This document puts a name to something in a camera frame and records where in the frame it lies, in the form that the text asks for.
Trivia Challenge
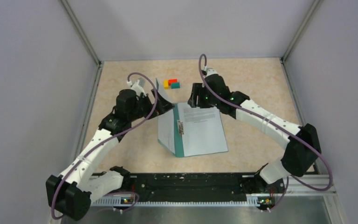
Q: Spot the right aluminium corner post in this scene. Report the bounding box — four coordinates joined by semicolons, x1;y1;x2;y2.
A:
281;0;323;64

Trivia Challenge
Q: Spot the silver folder clip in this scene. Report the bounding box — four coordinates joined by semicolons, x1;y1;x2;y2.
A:
177;120;184;136

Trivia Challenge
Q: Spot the printed white paper sheet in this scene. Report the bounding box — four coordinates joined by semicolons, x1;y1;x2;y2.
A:
177;103;228;157

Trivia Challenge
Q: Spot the green file folder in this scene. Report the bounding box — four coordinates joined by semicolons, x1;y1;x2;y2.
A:
172;103;185;158

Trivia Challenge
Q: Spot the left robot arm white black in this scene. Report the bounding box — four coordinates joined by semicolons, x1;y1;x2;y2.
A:
46;89;174;221

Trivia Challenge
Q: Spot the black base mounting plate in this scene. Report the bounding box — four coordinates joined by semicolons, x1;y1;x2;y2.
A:
117;173;284;203

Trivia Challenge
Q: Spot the red block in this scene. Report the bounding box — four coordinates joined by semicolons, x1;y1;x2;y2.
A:
168;79;178;85

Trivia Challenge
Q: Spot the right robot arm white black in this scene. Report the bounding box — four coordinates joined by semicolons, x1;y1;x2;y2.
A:
187;74;321;192

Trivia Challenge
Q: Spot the left aluminium corner post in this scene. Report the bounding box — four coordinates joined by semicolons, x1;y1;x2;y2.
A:
59;0;102;67

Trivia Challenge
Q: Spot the teal block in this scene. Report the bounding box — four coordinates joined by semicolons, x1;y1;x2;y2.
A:
171;82;180;89

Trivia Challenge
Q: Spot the aluminium corner post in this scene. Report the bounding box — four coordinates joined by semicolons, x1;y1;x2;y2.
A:
281;0;323;64
59;0;102;67

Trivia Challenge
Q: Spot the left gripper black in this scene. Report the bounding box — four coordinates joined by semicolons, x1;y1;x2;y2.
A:
129;88;175;121

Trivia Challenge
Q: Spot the aluminium frame rail front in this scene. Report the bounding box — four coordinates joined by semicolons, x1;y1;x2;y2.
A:
90;173;336;210

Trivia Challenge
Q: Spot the yellow block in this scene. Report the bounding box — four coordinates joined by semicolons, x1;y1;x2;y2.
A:
163;80;170;90

